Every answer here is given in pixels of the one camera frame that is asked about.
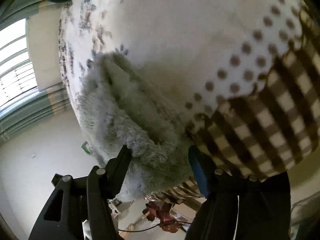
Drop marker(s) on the barred window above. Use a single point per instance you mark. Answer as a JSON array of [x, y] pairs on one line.
[[17, 72]]

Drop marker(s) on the left teal curtain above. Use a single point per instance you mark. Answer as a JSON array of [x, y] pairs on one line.
[[32, 108]]

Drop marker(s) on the floral bed quilt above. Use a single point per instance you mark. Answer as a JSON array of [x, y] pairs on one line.
[[243, 74]]

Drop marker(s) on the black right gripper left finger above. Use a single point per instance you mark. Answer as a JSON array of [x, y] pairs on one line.
[[75, 200]]

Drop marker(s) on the teal curtain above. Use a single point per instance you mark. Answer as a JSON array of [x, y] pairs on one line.
[[15, 10], [32, 108]]

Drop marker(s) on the right teal curtain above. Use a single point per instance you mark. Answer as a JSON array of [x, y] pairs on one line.
[[15, 10]]

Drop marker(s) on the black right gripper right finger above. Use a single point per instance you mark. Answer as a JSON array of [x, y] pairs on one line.
[[238, 208]]

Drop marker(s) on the grey fleece pants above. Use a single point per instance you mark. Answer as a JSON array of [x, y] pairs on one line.
[[118, 108]]

